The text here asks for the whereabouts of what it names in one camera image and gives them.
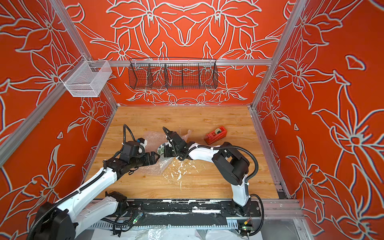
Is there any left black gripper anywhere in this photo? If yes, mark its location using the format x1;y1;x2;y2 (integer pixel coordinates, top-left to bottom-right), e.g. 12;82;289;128
130;151;161;169

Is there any clear bubble wrap sheet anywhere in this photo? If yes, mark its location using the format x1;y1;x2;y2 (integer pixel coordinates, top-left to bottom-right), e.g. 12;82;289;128
132;131;175;176

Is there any green leaf pattern bowl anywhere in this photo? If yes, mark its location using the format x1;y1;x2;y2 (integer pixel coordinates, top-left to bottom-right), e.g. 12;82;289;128
157;143;169;158

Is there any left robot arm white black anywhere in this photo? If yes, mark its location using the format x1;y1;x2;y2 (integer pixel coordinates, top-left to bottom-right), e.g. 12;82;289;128
27;138;160;240

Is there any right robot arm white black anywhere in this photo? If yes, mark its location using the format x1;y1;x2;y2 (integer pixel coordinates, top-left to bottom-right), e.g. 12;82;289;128
163;127;265;238

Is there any red tape dispenser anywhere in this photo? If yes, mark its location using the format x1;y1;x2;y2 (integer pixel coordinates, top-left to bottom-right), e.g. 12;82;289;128
204;126;227;145

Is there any clear plastic hanging bin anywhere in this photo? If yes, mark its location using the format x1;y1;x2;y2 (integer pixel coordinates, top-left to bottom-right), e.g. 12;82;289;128
62;61;112;98

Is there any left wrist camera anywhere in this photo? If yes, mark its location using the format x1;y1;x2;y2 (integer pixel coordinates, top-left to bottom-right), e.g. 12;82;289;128
137;138;148;148

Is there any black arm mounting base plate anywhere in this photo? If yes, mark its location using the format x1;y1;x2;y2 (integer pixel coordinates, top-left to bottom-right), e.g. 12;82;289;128
123;199;263;218

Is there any black wire mesh basket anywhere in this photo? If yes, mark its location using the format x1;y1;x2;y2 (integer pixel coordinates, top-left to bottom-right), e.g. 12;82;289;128
128;58;219;90

